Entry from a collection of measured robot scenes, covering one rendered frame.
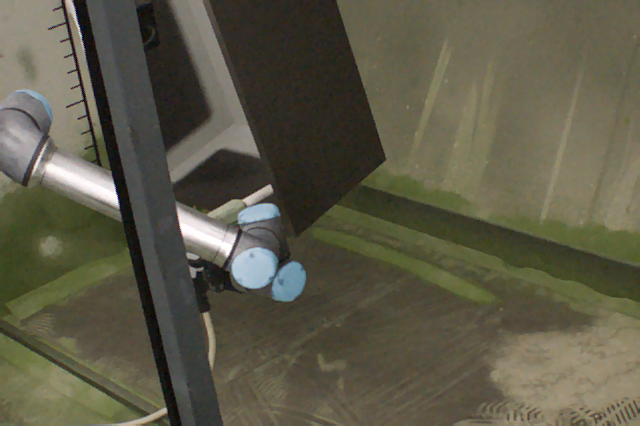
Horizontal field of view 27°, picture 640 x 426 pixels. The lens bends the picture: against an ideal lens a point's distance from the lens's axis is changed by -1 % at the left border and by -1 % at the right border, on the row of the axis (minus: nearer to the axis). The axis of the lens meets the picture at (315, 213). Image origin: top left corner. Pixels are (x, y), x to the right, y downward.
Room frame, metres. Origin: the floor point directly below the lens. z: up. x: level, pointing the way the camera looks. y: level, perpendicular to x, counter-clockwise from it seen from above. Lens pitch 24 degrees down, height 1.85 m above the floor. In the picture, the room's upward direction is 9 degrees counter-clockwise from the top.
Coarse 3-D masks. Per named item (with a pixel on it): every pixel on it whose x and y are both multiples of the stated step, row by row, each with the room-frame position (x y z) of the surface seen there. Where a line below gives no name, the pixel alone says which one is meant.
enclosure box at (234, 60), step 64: (192, 0) 3.53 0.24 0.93; (256, 0) 2.93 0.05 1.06; (320, 0) 3.05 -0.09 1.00; (192, 64) 3.53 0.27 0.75; (256, 64) 2.90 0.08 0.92; (320, 64) 3.03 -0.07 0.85; (192, 128) 3.50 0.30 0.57; (256, 128) 2.88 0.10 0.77; (320, 128) 3.01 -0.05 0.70; (192, 192) 3.29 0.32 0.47; (320, 192) 2.99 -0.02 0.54
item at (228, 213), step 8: (256, 192) 3.01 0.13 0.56; (264, 192) 3.01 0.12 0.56; (272, 192) 3.03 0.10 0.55; (232, 200) 2.97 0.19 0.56; (248, 200) 2.98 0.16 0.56; (256, 200) 2.99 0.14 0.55; (224, 208) 2.93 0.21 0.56; (232, 208) 2.93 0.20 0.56; (240, 208) 2.94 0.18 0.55; (216, 216) 2.90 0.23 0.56; (224, 216) 2.91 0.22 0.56; (232, 216) 2.92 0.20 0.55; (232, 224) 2.92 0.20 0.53; (200, 272) 2.84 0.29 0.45; (192, 280) 2.83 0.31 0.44; (200, 280) 2.83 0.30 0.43; (200, 288) 2.83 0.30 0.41; (200, 296) 2.83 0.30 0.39; (200, 304) 2.83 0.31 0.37; (208, 304) 2.84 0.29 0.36; (200, 312) 2.83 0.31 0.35
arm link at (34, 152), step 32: (0, 128) 2.55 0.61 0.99; (32, 128) 2.56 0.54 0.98; (0, 160) 2.52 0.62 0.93; (32, 160) 2.49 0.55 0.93; (64, 160) 2.52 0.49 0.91; (64, 192) 2.50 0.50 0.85; (96, 192) 2.49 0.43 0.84; (192, 224) 2.48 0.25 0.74; (224, 224) 2.50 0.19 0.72; (224, 256) 2.46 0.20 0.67; (256, 256) 2.44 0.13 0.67; (256, 288) 2.44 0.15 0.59
